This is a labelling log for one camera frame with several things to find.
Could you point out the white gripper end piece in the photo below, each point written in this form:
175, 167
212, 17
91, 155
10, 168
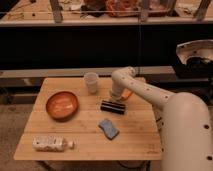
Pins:
114, 96

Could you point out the black whiteboard eraser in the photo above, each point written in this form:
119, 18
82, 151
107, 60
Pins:
113, 107

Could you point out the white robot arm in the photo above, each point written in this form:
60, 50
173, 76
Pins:
187, 132

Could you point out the orange object behind arm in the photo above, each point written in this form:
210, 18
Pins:
126, 94

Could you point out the clear plastic cup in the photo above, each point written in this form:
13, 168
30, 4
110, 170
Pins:
91, 81

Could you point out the blue sponge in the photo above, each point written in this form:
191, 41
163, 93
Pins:
109, 129

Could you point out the orange wooden bowl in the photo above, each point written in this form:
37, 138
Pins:
62, 105

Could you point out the white plastic bottle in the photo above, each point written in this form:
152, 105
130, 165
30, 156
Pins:
51, 143

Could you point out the white machine with black interior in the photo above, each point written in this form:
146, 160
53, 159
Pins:
194, 59

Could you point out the cluttered background shelf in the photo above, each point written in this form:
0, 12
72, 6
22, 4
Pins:
104, 12

